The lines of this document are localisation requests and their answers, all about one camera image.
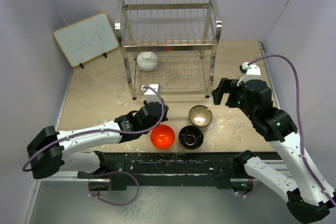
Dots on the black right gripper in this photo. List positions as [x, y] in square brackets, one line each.
[226, 85]

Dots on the small framed whiteboard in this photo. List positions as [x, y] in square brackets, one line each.
[86, 39]

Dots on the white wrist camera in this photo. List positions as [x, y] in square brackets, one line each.
[250, 72]
[152, 95]

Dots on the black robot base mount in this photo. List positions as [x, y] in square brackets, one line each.
[192, 169]

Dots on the stainless steel dish rack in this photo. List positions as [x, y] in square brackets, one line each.
[184, 35]

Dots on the aluminium extrusion rail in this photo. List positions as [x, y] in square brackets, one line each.
[71, 177]

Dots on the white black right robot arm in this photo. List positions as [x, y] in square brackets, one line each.
[306, 193]

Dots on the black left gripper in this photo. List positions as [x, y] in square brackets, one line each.
[165, 117]

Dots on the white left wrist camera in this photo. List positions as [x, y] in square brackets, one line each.
[152, 95]

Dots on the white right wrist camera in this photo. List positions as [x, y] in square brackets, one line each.
[250, 72]

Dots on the orange plastic bowl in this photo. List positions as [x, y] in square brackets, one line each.
[162, 137]

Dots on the brown beige bowl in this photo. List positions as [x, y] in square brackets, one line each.
[200, 115]

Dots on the white ceramic bowl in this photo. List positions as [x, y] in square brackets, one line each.
[147, 61]

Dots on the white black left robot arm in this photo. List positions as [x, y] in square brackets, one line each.
[51, 151]

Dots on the black glossy bowl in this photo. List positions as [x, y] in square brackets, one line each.
[191, 137]

